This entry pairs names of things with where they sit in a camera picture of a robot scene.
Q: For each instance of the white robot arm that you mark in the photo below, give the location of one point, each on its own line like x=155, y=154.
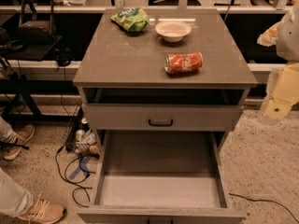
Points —
x=285, y=36

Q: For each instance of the tan sneaker near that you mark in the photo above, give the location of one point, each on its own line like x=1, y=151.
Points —
x=42, y=211

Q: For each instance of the closed top drawer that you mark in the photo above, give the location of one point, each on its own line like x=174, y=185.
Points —
x=205, y=118

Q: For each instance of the light trouser leg near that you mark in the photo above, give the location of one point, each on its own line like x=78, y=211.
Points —
x=14, y=199

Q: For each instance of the green chip bag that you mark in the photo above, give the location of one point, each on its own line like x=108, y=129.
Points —
x=133, y=19

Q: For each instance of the black headphones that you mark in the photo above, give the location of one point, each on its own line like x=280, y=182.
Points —
x=63, y=57

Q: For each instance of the red coke can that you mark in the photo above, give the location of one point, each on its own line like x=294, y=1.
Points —
x=183, y=63

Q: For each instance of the tan sneaker far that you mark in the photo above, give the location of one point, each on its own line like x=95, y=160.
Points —
x=24, y=135

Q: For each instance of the light trouser leg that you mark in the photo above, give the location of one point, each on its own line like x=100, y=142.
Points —
x=7, y=134
x=14, y=199

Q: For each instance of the light trouser leg far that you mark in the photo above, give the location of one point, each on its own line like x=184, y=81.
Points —
x=7, y=134

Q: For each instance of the black drawer handle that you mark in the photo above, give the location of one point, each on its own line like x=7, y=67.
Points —
x=160, y=123

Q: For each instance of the tan sneaker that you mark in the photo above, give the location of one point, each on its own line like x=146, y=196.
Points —
x=24, y=135
x=42, y=211

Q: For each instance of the dark bag on shelf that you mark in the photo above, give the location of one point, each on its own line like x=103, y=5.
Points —
x=35, y=31

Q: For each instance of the pile of cans and bottles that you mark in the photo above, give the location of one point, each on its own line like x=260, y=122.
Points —
x=85, y=140

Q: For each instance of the open middle drawer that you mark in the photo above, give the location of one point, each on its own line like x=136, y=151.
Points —
x=159, y=178

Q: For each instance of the grey drawer cabinet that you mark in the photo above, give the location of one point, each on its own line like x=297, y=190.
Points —
x=123, y=69

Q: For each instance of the black low side table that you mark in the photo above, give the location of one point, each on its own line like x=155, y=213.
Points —
x=43, y=78

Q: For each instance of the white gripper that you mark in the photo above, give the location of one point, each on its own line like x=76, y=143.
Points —
x=289, y=37

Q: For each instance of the white bowl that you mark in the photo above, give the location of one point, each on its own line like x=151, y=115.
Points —
x=172, y=31

